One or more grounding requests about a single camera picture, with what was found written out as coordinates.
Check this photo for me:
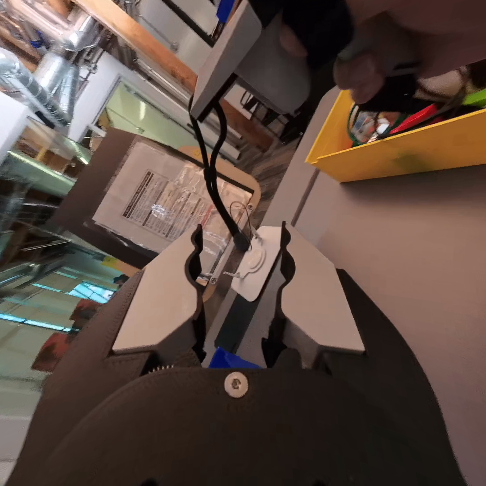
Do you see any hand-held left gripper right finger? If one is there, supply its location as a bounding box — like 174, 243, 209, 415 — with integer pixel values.
276, 221, 366, 364

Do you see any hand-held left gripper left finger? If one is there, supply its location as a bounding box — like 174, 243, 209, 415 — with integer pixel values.
112, 224, 207, 366

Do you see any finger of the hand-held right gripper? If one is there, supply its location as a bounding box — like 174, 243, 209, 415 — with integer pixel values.
189, 0, 263, 123

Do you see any blue plastic bin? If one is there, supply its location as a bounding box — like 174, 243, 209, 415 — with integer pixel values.
208, 346, 263, 370

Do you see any black cable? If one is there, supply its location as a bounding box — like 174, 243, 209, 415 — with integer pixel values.
189, 103, 252, 253

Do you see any red toy block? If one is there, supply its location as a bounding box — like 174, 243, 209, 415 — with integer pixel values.
390, 103, 442, 134

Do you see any yellow plastic bin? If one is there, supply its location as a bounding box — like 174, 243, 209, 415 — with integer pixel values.
305, 88, 486, 184

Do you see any person's right hand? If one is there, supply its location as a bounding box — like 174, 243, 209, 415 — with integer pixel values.
279, 0, 486, 105

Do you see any blue storage bin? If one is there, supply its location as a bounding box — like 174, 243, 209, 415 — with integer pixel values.
215, 0, 235, 24

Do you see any black office chair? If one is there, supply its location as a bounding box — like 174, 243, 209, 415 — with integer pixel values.
239, 87, 305, 142

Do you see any white board stand base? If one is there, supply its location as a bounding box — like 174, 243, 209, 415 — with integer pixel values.
224, 226, 284, 303

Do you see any black table mat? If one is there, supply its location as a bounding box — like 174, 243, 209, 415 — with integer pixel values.
214, 292, 263, 354

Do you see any instruction sheet display board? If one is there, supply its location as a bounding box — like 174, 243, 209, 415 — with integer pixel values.
49, 127, 263, 305

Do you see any green plastic item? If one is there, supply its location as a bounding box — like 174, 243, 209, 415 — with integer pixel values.
460, 88, 486, 109

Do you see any cluster of silver ducts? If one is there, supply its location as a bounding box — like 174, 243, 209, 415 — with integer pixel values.
0, 0, 104, 127

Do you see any wooden support post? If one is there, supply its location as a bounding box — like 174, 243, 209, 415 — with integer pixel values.
71, 0, 275, 149

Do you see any green coiled wire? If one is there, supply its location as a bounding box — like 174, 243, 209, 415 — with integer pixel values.
347, 102, 404, 147

